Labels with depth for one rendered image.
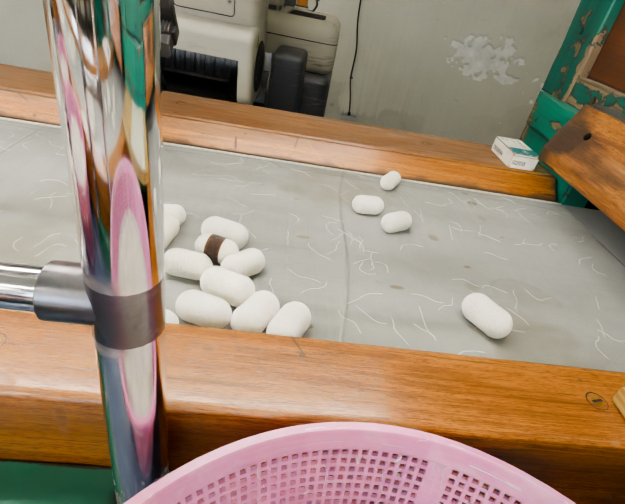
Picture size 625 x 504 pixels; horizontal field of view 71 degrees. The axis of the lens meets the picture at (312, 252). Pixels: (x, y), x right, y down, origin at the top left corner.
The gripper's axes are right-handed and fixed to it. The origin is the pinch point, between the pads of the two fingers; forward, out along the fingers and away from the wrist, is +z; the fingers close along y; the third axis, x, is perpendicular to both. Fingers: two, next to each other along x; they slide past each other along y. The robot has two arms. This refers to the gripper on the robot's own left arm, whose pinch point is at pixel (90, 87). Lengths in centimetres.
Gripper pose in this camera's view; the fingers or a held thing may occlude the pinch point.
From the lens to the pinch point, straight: 42.1
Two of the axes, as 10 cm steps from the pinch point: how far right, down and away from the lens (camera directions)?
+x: -1.5, 2.5, 9.6
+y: 9.8, 1.4, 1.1
